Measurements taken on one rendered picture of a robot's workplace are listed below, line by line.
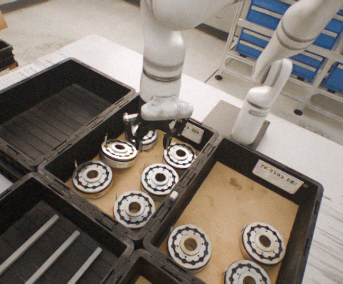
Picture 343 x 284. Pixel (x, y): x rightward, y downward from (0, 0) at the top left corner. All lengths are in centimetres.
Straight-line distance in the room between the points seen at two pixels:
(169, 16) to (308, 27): 36
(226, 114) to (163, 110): 72
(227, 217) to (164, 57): 46
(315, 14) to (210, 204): 49
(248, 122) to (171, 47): 59
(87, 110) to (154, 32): 56
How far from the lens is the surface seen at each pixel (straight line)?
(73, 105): 98
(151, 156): 80
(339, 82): 257
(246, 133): 100
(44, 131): 90
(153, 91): 46
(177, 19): 38
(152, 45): 43
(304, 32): 68
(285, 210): 82
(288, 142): 123
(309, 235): 68
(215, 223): 72
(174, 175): 73
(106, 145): 76
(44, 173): 66
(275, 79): 87
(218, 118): 111
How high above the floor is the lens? 145
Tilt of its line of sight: 47 degrees down
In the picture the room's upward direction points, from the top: 11 degrees clockwise
